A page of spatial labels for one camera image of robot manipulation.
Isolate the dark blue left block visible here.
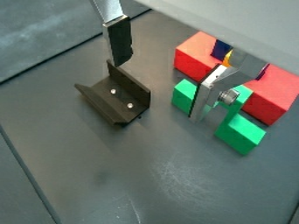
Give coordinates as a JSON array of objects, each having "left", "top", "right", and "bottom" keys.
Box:
[{"left": 210, "top": 39, "right": 233, "bottom": 60}]

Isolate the yellow long bar block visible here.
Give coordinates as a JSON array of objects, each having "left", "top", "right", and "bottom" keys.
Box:
[{"left": 222, "top": 50, "right": 233, "bottom": 67}]

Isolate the dark blue right block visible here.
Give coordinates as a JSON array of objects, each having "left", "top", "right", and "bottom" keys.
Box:
[{"left": 255, "top": 64, "right": 270, "bottom": 81}]

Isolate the black U-shaped bracket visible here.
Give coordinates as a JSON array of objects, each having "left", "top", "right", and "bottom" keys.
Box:
[{"left": 75, "top": 59, "right": 151, "bottom": 126}]

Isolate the dark blue block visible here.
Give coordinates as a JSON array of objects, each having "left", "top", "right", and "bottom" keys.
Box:
[
  {"left": 255, "top": 64, "right": 270, "bottom": 81},
  {"left": 210, "top": 39, "right": 233, "bottom": 60}
]

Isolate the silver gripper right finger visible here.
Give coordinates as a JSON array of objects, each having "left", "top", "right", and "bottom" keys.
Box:
[{"left": 189, "top": 50, "right": 267, "bottom": 122}]

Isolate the red base board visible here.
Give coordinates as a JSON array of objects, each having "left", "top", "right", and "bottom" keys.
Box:
[{"left": 174, "top": 31, "right": 299, "bottom": 125}]

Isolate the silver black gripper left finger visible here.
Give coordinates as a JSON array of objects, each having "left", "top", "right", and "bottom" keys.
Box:
[{"left": 90, "top": 0, "right": 134, "bottom": 67}]

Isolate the green bridge-shaped block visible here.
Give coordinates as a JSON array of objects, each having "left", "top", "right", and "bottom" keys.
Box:
[{"left": 173, "top": 79, "right": 267, "bottom": 155}]

